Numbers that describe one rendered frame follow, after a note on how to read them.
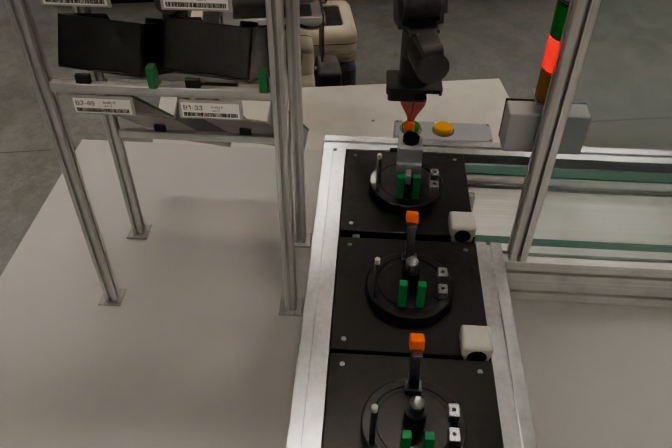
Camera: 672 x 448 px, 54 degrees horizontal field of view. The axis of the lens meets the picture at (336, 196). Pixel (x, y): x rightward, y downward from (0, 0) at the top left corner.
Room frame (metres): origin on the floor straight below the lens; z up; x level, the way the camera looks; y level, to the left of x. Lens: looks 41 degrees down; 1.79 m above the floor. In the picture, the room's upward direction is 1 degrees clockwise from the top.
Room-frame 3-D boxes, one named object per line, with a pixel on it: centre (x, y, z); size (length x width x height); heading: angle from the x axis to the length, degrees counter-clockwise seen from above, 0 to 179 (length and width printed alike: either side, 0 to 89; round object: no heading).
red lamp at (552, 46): (0.83, -0.32, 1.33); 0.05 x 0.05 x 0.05
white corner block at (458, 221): (0.86, -0.23, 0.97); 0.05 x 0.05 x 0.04; 87
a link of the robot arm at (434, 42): (1.02, -0.15, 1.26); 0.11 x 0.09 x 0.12; 10
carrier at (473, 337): (0.71, -0.12, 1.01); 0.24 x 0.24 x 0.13; 87
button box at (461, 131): (1.17, -0.23, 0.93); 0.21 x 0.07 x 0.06; 87
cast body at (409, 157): (0.95, -0.13, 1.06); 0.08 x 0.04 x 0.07; 174
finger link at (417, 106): (1.06, -0.13, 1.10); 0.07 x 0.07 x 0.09; 87
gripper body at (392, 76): (1.06, -0.14, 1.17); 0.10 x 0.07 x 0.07; 87
